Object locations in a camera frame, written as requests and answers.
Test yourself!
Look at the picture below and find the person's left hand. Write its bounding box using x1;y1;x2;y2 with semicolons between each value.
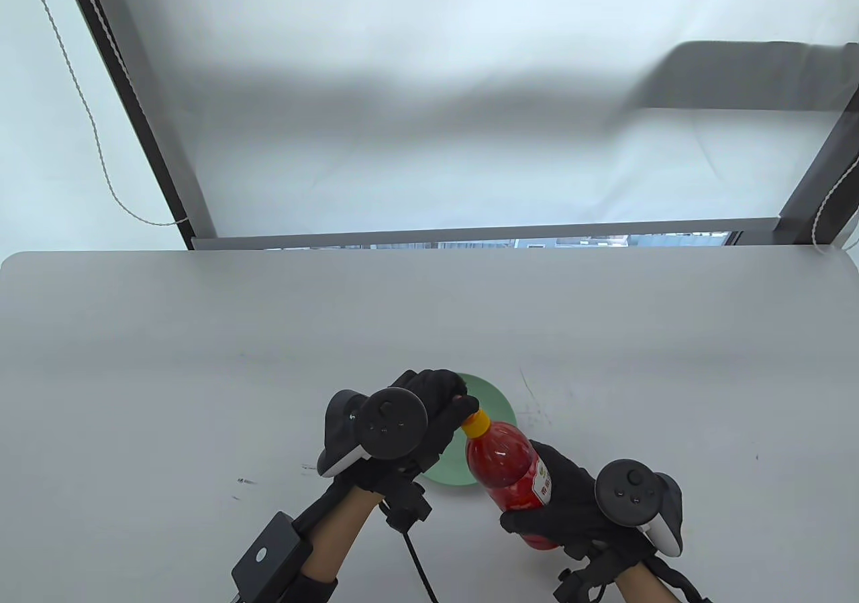
349;370;478;494

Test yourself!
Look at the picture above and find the person's right hand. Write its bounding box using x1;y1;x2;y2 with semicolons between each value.
500;441;656;558

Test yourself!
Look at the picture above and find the green plate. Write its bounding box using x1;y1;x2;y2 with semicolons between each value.
419;374;519;490

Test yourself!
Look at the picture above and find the red ketchup bottle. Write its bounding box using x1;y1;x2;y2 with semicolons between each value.
462;410;562;551

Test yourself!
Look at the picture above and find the person's right forearm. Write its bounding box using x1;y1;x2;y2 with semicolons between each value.
612;558;673;603

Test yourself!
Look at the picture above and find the person's left forearm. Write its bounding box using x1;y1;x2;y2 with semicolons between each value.
299;486;378;590

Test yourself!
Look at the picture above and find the black white left hand controller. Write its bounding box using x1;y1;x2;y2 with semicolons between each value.
317;388;429;478

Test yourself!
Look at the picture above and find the black white hand controller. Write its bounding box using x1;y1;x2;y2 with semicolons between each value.
317;388;429;478
595;459;685;557

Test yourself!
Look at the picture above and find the black white right hand controller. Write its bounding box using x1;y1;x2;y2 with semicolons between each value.
595;459;685;557

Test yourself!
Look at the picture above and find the white roller blind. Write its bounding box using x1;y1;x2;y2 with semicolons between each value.
87;0;859;239

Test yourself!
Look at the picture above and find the black left glove cable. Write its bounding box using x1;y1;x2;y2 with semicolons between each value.
380;482;442;603

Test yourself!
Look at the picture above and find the grey blind bottom rail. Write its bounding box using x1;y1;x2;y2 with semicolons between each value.
191;217;783;250

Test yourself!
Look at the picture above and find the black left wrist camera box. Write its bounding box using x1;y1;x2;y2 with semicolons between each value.
231;512;313;603

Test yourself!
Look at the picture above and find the white blind cord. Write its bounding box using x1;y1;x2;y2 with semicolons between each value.
23;0;186;227
809;156;859;253

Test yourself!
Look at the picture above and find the black window frame post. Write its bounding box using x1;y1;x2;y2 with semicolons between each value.
59;0;217;250
777;85;859;245

